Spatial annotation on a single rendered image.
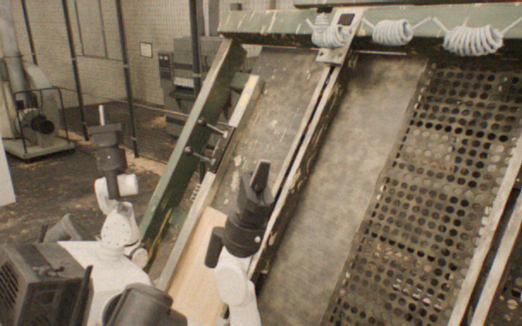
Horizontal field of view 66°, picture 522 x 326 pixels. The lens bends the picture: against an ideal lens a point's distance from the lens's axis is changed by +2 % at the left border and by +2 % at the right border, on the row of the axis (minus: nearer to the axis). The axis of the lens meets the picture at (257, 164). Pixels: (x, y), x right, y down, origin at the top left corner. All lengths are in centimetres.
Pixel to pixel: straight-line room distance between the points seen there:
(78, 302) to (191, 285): 65
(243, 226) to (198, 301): 71
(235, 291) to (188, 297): 64
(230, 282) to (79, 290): 31
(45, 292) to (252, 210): 45
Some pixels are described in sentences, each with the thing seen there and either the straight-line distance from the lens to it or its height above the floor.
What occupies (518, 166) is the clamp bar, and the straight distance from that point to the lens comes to 105.
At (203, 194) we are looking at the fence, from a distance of 154.
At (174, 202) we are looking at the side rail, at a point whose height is 116.
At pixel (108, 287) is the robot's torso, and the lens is 97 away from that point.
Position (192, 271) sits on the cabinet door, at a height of 103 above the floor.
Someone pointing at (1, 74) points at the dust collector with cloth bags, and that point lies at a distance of 691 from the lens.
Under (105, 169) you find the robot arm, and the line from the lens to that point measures 131.
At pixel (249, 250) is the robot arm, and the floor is 145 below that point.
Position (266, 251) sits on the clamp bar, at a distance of 127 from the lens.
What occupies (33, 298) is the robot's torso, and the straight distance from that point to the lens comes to 94.
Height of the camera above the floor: 190
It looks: 20 degrees down
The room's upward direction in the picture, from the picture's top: straight up
